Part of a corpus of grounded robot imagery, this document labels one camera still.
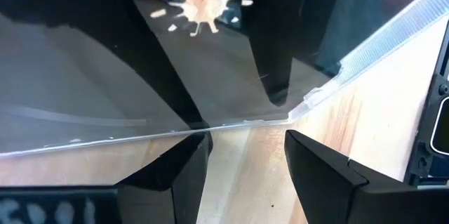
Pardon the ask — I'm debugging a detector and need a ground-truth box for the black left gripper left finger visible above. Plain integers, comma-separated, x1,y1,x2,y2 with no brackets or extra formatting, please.
0,129,214,224

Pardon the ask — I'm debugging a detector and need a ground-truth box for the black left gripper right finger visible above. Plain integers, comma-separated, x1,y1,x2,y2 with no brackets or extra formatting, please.
284,129,449,224

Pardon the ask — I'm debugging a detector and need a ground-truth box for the clear black-tray jewel case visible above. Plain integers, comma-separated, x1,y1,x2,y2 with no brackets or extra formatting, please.
0,0,449,157

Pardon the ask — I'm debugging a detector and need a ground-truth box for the black mounted camera box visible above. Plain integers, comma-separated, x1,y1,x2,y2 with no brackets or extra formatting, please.
405,20,449,187

